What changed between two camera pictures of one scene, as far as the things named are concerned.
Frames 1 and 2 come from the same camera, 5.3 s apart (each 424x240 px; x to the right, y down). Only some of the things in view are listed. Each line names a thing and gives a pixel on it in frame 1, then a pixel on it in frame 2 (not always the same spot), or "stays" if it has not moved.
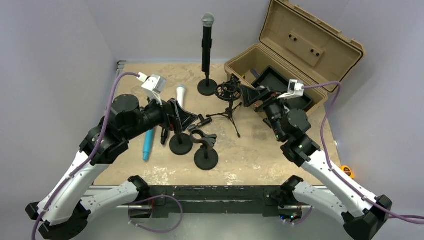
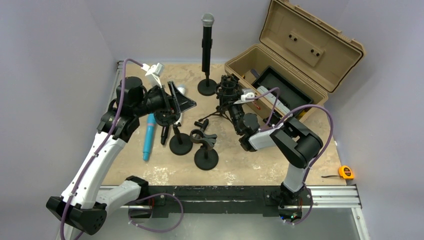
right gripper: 251,95 -> 227,103
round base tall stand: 207,87 stays
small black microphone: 164,134 stays
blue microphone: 147,144 stays
